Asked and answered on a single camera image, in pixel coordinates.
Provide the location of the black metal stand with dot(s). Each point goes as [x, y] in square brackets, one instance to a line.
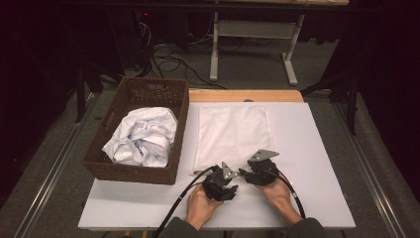
[352, 102]
[81, 95]

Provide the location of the brown wicker basket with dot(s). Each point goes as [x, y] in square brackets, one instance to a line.
[145, 94]

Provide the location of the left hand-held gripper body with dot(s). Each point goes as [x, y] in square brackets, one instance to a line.
[218, 188]

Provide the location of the white shirt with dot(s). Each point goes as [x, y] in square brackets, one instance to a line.
[142, 137]

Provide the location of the white metal desk frame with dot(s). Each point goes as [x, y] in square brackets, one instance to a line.
[254, 29]

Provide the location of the person's left hand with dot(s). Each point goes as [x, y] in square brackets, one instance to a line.
[199, 208]

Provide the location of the metal floor rail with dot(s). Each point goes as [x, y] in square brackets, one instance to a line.
[369, 172]
[49, 181]

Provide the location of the white mesh laundry bag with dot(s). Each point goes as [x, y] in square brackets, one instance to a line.
[232, 132]

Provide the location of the person's right hand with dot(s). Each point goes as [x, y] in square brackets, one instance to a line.
[279, 196]

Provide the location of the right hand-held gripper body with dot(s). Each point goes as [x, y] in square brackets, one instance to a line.
[264, 172]

